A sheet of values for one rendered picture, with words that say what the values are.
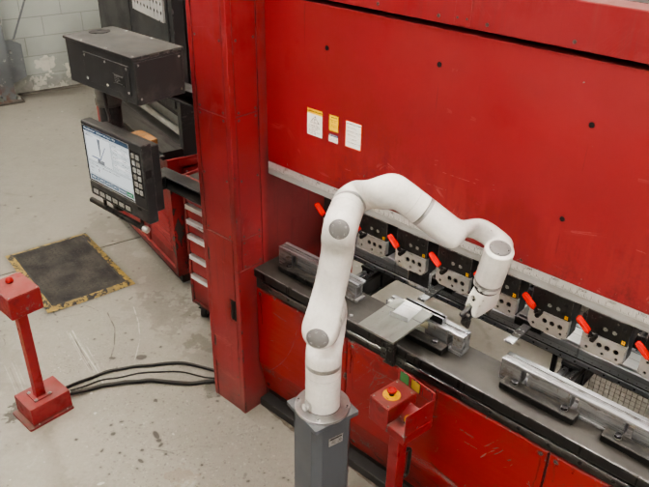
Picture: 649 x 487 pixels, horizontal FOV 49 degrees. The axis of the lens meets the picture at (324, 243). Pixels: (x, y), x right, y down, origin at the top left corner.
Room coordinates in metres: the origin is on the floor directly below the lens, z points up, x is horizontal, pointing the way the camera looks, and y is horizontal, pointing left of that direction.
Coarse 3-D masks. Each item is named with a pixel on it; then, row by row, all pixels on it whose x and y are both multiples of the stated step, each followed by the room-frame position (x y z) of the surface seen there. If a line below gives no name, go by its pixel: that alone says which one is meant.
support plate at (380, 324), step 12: (396, 300) 2.48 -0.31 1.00; (384, 312) 2.39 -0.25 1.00; (420, 312) 2.39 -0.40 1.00; (360, 324) 2.30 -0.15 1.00; (372, 324) 2.31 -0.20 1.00; (384, 324) 2.31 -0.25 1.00; (396, 324) 2.31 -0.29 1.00; (408, 324) 2.31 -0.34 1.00; (420, 324) 2.32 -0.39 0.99; (384, 336) 2.23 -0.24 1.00; (396, 336) 2.23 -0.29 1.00
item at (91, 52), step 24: (72, 48) 2.98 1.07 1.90; (96, 48) 2.85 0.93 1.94; (120, 48) 2.82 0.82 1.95; (144, 48) 2.82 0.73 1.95; (168, 48) 2.83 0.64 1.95; (72, 72) 3.00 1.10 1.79; (96, 72) 2.87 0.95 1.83; (120, 72) 2.75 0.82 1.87; (144, 72) 2.72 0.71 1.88; (168, 72) 2.81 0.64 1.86; (96, 96) 3.06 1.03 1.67; (120, 96) 2.77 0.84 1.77; (144, 96) 2.72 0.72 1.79; (168, 96) 2.80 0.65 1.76; (120, 120) 3.07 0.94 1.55
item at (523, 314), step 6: (528, 306) 2.40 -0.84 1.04; (522, 312) 2.36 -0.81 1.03; (516, 318) 2.35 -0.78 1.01; (522, 318) 2.33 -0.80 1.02; (522, 324) 2.32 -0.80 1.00; (528, 324) 2.31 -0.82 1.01; (516, 330) 2.27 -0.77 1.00; (522, 330) 2.27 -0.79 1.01; (534, 330) 2.29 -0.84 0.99; (540, 330) 2.28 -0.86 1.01; (510, 336) 2.23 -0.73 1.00; (516, 336) 2.23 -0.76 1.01; (510, 342) 2.20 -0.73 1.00
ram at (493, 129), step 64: (320, 0) 2.84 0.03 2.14; (320, 64) 2.78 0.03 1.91; (384, 64) 2.57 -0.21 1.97; (448, 64) 2.39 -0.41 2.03; (512, 64) 2.23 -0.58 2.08; (576, 64) 2.09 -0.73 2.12; (640, 64) 2.02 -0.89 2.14; (384, 128) 2.56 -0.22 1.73; (448, 128) 2.37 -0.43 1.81; (512, 128) 2.21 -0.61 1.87; (576, 128) 2.07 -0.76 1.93; (640, 128) 1.94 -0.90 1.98; (320, 192) 2.78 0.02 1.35; (448, 192) 2.35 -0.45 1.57; (512, 192) 2.18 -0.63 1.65; (576, 192) 2.04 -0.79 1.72; (640, 192) 1.91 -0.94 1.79; (576, 256) 2.01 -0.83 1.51; (640, 256) 1.88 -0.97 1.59
